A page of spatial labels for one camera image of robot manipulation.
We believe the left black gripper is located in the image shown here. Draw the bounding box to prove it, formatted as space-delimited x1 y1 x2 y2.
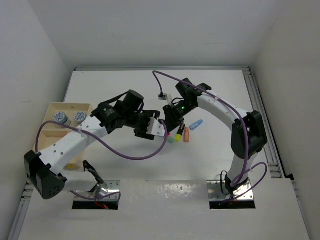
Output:
124 110 160 140

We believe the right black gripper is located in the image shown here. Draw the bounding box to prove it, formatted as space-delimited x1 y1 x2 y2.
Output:
163 100 196 135

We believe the yellow capped black highlighter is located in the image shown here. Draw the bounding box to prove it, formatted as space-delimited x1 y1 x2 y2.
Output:
174 123 186 142

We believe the pastel blue correction tape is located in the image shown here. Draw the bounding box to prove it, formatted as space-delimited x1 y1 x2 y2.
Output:
189 119 203 131

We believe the blue lidded jar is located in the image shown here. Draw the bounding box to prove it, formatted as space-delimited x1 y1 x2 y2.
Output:
53 111 71 126
74 111 87 125

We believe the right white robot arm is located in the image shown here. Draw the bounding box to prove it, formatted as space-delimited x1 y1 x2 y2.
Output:
163 78 268 193

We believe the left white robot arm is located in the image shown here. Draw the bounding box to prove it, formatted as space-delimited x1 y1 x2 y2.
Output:
24 90 168 200

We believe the pastel green correction tape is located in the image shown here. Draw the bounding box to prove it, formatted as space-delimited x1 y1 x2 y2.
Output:
167 136 175 144

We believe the wooden divided tray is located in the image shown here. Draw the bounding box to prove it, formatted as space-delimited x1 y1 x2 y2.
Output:
38 102 93 171

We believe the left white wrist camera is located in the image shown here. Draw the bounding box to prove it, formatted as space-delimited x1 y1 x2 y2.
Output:
146 117 165 137

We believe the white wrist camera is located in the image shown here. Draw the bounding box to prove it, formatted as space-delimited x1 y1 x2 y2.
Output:
146 117 165 137
158 92 173 105

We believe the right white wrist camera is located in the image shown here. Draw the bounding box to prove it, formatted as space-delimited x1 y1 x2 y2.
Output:
158 92 173 105

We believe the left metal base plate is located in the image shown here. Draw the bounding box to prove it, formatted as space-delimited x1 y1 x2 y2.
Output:
72 180 121 202

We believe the metal base plate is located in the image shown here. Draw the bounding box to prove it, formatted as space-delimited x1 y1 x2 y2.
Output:
72 180 121 202
207 180 254 202

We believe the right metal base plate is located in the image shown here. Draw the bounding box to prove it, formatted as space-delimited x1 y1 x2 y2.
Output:
207 180 254 202

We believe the aluminium frame rail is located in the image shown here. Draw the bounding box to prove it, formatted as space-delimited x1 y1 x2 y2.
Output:
64 66 284 180

